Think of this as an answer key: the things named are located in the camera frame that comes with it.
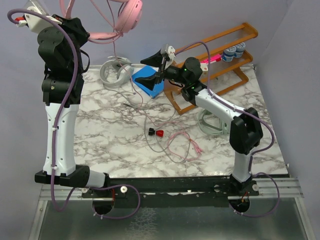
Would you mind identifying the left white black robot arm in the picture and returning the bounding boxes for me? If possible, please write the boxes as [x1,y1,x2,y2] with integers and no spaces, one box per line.
[34,14,111,198]

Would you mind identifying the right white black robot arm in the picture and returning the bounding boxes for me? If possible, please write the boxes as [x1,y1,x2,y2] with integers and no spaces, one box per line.
[136,51,263,196]

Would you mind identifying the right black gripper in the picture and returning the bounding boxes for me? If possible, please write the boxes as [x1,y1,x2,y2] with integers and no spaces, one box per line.
[134,50,189,92]

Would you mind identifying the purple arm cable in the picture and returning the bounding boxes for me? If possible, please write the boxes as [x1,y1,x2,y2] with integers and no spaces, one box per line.
[6,8,142,220]
[173,41,281,218]

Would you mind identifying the blue white jar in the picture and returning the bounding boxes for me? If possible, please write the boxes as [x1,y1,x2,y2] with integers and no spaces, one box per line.
[234,42,246,58]
[222,46,237,62]

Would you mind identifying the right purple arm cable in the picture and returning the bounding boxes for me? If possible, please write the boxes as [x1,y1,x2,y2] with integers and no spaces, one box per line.
[173,41,281,218]

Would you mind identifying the grey headphone cable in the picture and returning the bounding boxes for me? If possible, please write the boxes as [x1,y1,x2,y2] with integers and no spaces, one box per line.
[103,84,190,164]

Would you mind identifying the wooden three-tier rack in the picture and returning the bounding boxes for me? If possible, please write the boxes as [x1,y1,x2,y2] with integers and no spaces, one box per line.
[164,22,258,115]

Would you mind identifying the blue notebook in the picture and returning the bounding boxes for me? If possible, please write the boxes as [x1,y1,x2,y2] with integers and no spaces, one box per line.
[132,66,164,99]

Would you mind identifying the white purple pen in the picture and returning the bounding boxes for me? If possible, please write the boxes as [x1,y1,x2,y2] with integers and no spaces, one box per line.
[130,77,137,95]

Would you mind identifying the blue white jar right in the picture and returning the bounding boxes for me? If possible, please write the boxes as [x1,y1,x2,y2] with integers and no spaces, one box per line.
[234,42,246,58]

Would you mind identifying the blue white jar left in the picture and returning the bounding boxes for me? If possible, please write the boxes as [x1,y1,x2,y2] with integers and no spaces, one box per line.
[222,46,237,62]

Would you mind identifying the pink grey headphones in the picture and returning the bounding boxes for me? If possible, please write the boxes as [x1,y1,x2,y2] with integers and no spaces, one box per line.
[88,0,143,45]

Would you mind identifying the pink headphone cable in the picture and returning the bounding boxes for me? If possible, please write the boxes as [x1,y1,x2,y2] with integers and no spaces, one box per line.
[88,0,205,162]

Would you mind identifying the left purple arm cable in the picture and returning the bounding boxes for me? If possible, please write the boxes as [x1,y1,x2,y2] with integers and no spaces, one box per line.
[6,8,142,220]

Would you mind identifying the white green red box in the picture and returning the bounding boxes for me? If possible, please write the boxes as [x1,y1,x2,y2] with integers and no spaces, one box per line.
[200,63,209,78]

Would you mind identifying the pink marker pen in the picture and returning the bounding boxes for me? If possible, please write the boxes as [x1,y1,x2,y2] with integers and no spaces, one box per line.
[201,54,222,64]

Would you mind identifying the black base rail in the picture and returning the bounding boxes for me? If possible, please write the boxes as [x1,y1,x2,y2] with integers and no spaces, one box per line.
[82,176,259,208]

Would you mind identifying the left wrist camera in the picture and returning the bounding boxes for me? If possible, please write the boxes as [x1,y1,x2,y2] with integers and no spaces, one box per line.
[14,0,62,34]

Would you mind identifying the mint green headphones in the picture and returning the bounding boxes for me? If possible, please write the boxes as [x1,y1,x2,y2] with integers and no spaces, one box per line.
[197,109,230,136]

